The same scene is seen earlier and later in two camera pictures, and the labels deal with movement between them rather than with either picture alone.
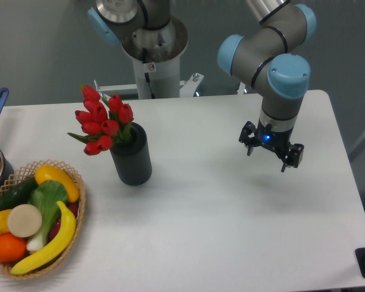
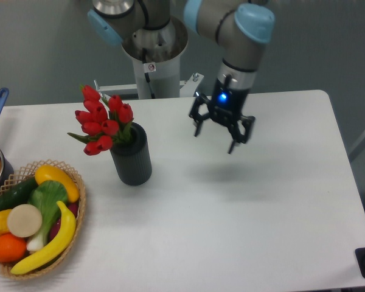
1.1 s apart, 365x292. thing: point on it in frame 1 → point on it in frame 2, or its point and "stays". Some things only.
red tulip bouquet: (102, 123) stays
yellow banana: (55, 249) stays
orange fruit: (8, 248) stays
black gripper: (252, 137) → (226, 105)
